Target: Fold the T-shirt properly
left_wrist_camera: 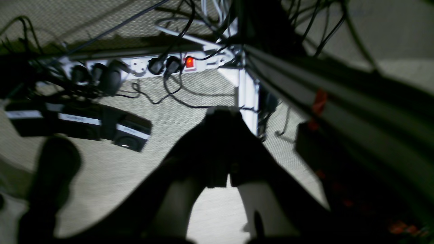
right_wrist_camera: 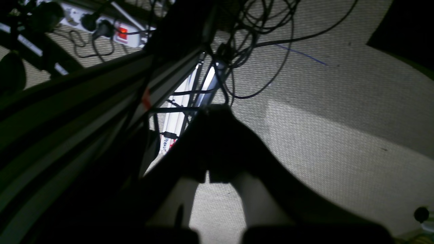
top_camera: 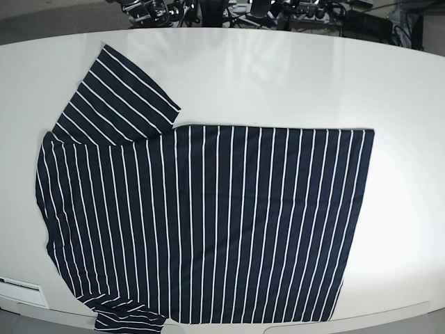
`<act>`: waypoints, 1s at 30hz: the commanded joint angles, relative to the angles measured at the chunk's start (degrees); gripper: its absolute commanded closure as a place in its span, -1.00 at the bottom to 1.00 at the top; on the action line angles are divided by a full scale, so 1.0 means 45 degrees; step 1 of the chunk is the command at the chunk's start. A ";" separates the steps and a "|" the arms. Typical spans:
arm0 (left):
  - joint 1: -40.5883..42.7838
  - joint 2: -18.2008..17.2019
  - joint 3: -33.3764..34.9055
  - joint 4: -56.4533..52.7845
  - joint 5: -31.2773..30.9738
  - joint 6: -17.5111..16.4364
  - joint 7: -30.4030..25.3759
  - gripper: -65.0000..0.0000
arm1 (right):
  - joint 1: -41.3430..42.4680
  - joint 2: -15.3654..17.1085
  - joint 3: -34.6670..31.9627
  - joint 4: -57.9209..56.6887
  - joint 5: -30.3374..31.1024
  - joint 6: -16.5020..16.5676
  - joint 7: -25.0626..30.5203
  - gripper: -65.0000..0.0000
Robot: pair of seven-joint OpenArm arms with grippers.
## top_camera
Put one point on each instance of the black equipment box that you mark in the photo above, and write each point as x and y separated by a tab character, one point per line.
363	26

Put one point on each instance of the navy white striped T-shirt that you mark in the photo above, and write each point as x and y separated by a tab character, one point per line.
200	224

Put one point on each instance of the white power strip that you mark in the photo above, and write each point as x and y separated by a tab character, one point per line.
310	9

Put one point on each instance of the white label sticker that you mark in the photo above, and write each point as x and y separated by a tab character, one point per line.
22	292

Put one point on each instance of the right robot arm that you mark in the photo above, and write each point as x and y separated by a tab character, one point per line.
160	13

